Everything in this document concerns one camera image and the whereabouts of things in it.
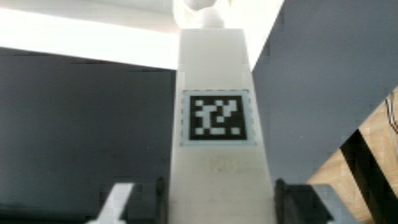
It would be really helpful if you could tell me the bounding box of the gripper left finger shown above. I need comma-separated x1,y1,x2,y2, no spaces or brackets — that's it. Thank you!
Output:
86,177,167,224

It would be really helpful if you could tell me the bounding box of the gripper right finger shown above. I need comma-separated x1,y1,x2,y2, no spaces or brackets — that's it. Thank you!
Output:
274,179,350,224

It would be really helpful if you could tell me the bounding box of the white desk leg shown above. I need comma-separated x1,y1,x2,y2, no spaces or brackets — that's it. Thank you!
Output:
169,6,276,224

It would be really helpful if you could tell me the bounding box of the white desk top tray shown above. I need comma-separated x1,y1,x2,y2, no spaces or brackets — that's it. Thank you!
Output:
0,0,285,70

